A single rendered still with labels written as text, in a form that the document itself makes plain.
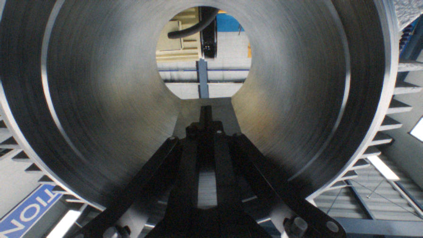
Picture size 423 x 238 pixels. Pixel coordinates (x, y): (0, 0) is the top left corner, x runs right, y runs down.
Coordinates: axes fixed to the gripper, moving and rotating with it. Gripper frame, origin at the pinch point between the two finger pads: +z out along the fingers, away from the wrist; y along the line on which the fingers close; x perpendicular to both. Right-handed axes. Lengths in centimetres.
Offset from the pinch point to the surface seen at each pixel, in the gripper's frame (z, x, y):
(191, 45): 33.0, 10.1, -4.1
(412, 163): 288, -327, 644
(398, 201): 206, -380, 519
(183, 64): 586, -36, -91
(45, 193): 88, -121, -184
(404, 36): 38, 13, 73
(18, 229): 57, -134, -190
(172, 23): 28.1, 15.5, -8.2
